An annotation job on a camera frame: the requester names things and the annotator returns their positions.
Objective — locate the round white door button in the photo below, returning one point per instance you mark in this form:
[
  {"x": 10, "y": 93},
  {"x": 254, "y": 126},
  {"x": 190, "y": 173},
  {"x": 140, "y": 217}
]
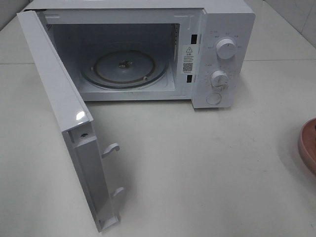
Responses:
[{"x": 213, "y": 99}]

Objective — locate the white timer knob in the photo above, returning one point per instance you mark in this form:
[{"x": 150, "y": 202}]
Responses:
[{"x": 219, "y": 79}]

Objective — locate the white microwave door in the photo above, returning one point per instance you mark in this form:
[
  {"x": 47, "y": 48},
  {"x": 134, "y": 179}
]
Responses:
[{"x": 73, "y": 117}]

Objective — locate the pink round plate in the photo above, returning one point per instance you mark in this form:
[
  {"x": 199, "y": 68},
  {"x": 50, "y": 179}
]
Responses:
[{"x": 307, "y": 145}]

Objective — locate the glass microwave turntable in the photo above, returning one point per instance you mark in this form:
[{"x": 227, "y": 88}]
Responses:
[{"x": 125, "y": 69}]

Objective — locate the white warning label sticker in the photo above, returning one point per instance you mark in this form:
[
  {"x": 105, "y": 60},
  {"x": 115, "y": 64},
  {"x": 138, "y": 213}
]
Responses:
[{"x": 189, "y": 55}]

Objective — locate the white microwave oven body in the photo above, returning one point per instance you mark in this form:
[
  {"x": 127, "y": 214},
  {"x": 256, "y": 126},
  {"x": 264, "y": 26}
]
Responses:
[{"x": 85, "y": 29}]

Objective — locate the upper white power knob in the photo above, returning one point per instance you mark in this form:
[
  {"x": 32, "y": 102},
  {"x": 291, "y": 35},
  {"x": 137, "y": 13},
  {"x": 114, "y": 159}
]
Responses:
[{"x": 226, "y": 48}]

